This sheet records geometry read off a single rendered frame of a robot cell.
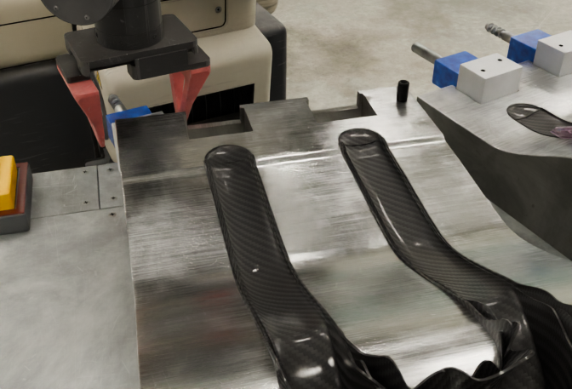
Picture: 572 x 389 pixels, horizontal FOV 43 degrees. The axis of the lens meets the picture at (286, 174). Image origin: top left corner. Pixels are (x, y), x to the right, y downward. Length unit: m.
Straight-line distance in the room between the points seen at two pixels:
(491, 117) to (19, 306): 0.45
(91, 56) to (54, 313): 0.21
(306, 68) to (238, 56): 1.70
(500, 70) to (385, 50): 2.06
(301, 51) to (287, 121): 2.14
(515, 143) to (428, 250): 0.20
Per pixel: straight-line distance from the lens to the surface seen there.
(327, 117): 0.66
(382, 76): 2.60
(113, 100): 0.78
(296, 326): 0.40
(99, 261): 0.62
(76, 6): 0.55
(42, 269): 0.63
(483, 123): 0.70
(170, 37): 0.65
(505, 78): 0.74
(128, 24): 0.62
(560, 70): 0.80
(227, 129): 0.64
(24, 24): 1.17
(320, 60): 2.69
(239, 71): 0.95
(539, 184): 0.64
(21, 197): 0.68
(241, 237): 0.51
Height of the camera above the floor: 1.21
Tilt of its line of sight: 36 degrees down
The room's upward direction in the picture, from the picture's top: straight up
